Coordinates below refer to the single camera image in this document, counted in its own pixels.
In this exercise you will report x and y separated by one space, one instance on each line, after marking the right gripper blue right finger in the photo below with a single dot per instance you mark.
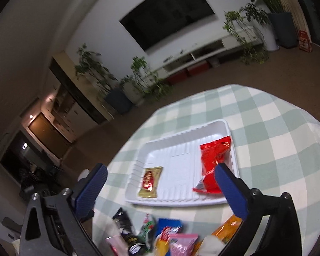
234 189

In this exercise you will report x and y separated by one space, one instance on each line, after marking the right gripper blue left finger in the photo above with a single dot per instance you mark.
87 190

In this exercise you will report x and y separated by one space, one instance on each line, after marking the orange snack stick packet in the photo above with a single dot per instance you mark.
226 231

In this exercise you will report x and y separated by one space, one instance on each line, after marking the red white lychee candy packet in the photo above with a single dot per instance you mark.
118 245

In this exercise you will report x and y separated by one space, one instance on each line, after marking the black snack packet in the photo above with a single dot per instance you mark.
125 227

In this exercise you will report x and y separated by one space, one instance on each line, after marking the green red snack packet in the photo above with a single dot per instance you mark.
147 231

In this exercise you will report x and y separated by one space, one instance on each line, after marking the gold red candy packet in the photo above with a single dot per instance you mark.
150 182

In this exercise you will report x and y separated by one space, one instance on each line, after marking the pink pororo snack packet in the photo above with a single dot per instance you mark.
182 244

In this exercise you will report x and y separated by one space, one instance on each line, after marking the blue cake snack packet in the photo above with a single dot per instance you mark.
165 227

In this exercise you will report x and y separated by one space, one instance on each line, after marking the white red long snack bag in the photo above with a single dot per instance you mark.
211 246

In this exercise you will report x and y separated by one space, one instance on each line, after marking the white plastic bucket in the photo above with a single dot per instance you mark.
83 174

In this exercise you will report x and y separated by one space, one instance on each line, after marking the green checkered tablecloth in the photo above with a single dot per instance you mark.
277 148

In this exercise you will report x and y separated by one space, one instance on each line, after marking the white plastic tray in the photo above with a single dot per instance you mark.
179 156

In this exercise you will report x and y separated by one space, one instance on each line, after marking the plant in white pot left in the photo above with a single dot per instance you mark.
132 89

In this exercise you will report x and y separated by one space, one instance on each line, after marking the plant in white pot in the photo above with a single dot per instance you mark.
259 19
132 89

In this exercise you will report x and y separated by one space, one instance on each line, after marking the red storage box left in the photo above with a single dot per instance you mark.
177 77

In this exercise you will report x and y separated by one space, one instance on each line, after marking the red storage box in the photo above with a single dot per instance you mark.
198 68
177 77

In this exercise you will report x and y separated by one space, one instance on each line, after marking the red storage box right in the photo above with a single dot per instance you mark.
198 68

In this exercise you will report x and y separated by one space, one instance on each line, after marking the vine plant on stand left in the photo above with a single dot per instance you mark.
148 82

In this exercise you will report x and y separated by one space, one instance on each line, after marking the tall plant dark pot left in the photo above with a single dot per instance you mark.
102 79

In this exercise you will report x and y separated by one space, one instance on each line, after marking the tall plant dark pot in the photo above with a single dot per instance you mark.
102 79
282 23

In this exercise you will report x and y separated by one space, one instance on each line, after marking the trailing vine plant right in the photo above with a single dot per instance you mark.
248 37

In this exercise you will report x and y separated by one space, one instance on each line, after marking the white tv console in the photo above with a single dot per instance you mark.
196 53

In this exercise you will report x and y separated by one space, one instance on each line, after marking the red paper bag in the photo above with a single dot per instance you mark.
304 42

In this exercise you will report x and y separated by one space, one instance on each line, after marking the tall plant dark pot right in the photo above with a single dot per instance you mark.
282 23

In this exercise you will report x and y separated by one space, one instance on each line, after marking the plant in white pot right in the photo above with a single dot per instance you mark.
259 19

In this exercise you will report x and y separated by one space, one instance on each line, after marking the beige curtain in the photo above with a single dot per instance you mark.
293 6

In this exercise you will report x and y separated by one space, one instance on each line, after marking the white wall cabinet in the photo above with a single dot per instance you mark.
62 111

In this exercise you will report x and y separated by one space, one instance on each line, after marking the wall mounted black television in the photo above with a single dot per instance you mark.
154 20

